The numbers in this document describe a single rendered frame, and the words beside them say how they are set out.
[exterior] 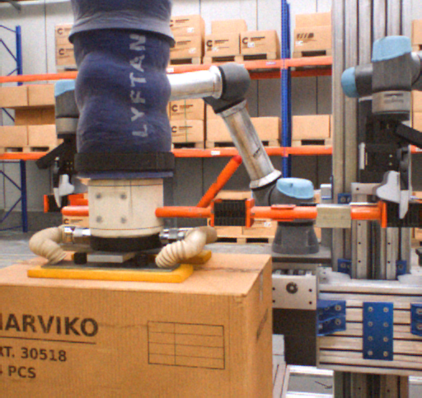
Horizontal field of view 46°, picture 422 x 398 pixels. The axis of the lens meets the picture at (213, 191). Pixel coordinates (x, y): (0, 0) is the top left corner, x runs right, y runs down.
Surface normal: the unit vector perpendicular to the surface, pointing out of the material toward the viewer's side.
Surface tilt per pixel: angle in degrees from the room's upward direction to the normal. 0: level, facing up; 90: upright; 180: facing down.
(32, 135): 90
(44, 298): 90
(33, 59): 90
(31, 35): 90
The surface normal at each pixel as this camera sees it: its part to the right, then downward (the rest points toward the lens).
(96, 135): -0.37, 0.23
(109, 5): -0.05, 0.22
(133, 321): -0.22, 0.05
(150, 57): 0.63, 0.31
